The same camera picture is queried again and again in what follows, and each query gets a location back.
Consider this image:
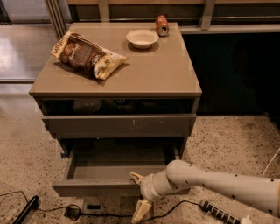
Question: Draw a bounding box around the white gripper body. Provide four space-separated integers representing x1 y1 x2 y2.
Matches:
140 173 165 202

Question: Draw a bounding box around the orange soda can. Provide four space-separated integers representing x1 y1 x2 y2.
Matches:
156 15 169 37

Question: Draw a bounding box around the white cable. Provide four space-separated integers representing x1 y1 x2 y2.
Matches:
240 148 280 224

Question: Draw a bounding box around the grey top drawer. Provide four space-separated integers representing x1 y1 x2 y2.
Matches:
43 114 196 138

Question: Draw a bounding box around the brown chip bag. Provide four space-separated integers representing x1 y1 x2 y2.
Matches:
51 31 127 80

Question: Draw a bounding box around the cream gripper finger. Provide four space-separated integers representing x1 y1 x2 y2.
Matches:
131 199 152 224
129 172 144 185

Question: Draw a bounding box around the grey drawer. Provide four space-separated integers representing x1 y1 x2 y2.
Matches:
43 114 196 138
52 137 180 197

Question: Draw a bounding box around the white paper bowl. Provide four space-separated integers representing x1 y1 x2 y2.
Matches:
126 29 159 49

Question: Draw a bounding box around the black rod on floor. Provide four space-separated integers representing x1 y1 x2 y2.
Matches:
12 195 39 224

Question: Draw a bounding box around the grey round object in drawer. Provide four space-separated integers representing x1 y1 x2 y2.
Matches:
73 98 101 115

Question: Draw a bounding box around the small black floor plate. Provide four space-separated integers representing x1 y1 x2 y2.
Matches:
87 205 101 210

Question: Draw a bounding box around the black power adapter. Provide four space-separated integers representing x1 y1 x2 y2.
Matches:
64 205 81 221

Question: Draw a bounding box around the black power strip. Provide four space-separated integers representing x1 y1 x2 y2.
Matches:
200 199 241 224

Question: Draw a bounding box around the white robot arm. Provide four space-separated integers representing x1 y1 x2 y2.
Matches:
130 160 280 224

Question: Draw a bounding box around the black power cable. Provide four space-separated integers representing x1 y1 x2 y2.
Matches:
36 199 203 223

